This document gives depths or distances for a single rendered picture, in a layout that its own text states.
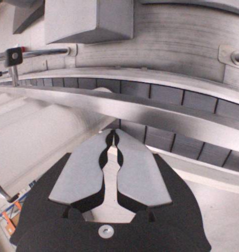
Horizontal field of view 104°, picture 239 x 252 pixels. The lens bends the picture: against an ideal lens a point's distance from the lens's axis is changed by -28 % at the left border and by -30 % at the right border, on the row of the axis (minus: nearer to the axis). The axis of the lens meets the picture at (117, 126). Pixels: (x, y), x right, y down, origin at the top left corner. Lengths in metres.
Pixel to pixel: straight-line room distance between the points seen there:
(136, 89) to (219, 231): 0.47
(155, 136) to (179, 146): 0.03
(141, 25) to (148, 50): 0.04
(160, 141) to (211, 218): 0.30
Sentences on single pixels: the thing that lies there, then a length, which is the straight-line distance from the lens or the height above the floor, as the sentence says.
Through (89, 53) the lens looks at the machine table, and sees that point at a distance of 0.26.
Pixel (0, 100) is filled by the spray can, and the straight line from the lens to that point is 0.32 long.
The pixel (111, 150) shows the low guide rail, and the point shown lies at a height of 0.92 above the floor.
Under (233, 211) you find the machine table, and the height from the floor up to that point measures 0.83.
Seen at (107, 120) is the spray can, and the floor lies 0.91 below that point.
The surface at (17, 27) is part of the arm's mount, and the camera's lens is 0.53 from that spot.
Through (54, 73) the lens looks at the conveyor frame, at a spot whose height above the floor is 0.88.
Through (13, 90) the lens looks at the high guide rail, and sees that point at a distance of 0.24.
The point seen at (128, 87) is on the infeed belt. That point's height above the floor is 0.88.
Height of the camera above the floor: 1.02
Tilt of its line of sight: 49 degrees down
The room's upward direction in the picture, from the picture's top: 130 degrees counter-clockwise
